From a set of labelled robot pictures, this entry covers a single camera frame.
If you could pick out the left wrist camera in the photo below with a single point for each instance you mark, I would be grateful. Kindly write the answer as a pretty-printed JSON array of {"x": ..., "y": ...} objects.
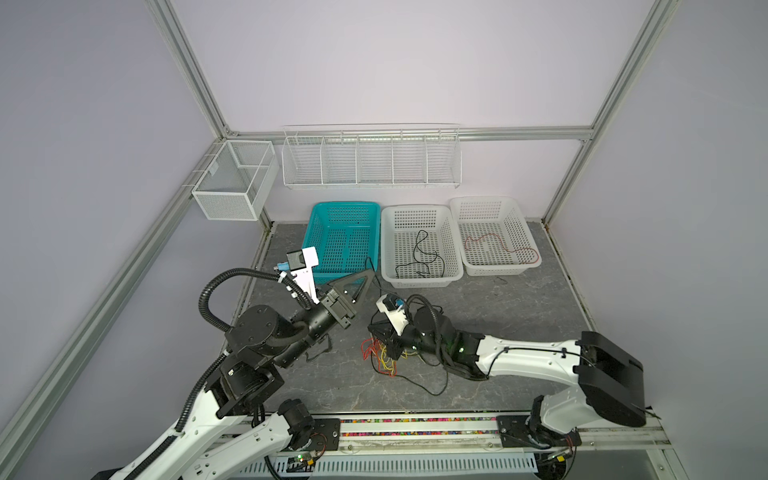
[{"x": 300, "y": 265}]

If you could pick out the white slotted cable duct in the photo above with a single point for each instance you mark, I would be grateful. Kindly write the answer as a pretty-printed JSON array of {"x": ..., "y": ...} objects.
[{"x": 409, "y": 466}]

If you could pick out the white plastic basket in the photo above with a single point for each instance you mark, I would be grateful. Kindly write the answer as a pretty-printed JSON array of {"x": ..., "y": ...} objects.
[
  {"x": 420, "y": 247},
  {"x": 495, "y": 237}
]

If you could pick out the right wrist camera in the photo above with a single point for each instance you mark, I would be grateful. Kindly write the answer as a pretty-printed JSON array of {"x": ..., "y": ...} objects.
[{"x": 395, "y": 310}]

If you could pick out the white wire wall shelf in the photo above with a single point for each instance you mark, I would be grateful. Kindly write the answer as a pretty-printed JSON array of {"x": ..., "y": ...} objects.
[{"x": 373, "y": 156}]

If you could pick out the right white plastic basket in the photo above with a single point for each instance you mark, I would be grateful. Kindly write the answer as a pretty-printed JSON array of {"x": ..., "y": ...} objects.
[{"x": 495, "y": 237}]

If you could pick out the front aluminium rail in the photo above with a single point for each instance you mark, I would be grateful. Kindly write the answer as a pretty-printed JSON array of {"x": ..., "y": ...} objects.
[{"x": 420, "y": 429}]

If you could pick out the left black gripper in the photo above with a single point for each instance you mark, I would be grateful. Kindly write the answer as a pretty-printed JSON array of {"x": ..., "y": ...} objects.
[{"x": 338, "y": 307}]

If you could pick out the middle white plastic basket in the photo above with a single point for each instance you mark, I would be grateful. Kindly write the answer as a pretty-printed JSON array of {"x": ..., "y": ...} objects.
[{"x": 420, "y": 247}]

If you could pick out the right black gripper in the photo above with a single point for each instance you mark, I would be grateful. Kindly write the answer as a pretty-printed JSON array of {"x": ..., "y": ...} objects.
[{"x": 393, "y": 342}]

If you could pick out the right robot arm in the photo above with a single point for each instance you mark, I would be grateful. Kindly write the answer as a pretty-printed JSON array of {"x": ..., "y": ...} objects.
[{"x": 601, "y": 380}]

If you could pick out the white mesh wall box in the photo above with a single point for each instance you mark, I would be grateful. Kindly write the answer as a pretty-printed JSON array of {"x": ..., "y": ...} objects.
[{"x": 237, "y": 181}]

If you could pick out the aluminium cage frame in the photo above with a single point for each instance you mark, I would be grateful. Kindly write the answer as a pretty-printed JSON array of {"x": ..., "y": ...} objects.
[{"x": 34, "y": 414}]

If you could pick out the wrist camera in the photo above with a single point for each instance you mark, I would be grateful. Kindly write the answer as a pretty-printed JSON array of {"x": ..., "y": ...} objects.
[
  {"x": 300, "y": 265},
  {"x": 395, "y": 310}
]

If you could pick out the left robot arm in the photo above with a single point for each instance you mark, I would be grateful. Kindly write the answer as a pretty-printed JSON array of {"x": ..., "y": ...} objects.
[{"x": 243, "y": 377}]

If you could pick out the teal plastic basket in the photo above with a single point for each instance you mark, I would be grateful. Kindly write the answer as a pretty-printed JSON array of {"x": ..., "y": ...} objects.
[{"x": 346, "y": 236}]

